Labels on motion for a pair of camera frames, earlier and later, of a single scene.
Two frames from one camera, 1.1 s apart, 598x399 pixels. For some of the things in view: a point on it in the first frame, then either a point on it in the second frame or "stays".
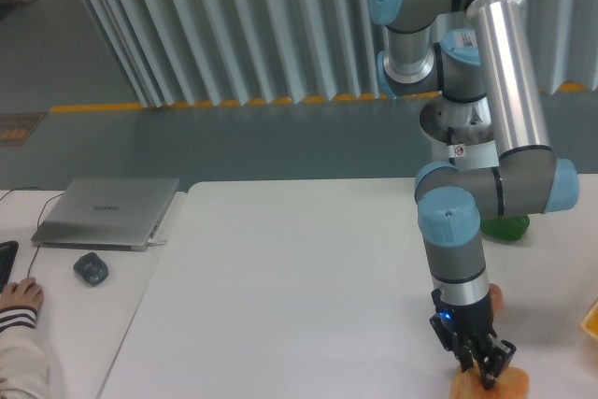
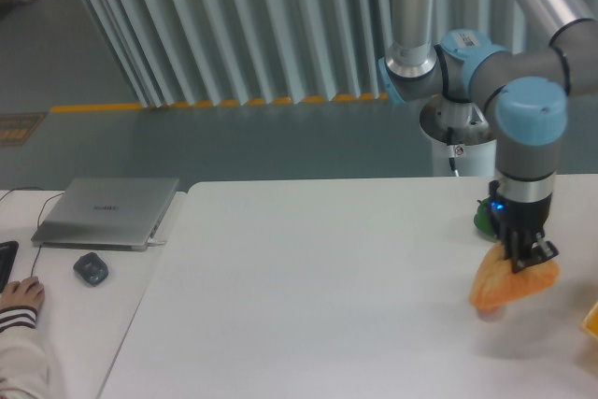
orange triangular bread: [510, 383] to [496, 283]
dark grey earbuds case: [92, 268] stays
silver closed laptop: [106, 214] stays
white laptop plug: [151, 243] stays
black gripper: [452, 323] to [519, 225]
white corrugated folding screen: [210, 27] stays
